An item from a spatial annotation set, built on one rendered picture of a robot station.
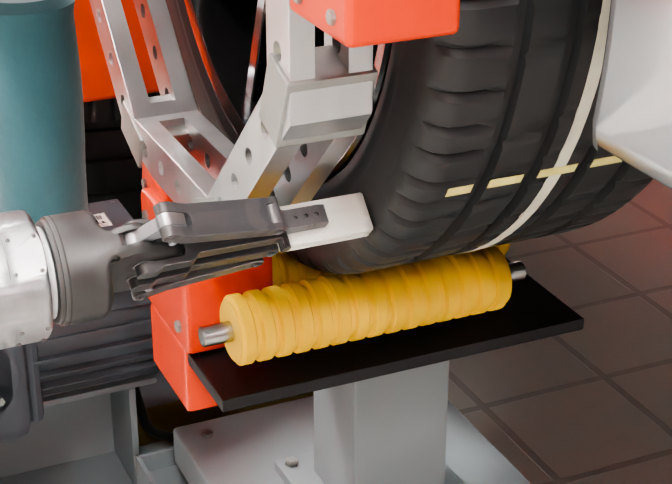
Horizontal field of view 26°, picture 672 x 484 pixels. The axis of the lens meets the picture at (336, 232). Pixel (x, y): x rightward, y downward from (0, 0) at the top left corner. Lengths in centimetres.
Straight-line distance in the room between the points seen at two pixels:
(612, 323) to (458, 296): 109
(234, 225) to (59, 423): 82
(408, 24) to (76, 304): 29
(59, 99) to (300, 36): 38
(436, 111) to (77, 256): 25
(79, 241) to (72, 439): 84
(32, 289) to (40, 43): 35
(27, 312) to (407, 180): 27
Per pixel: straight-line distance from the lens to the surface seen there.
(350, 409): 136
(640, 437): 202
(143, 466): 163
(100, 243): 97
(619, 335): 227
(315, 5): 88
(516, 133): 99
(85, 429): 178
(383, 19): 85
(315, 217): 103
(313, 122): 95
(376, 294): 119
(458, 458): 154
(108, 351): 157
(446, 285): 121
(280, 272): 128
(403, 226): 103
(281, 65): 95
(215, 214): 98
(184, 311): 123
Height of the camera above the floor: 107
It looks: 25 degrees down
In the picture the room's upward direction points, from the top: straight up
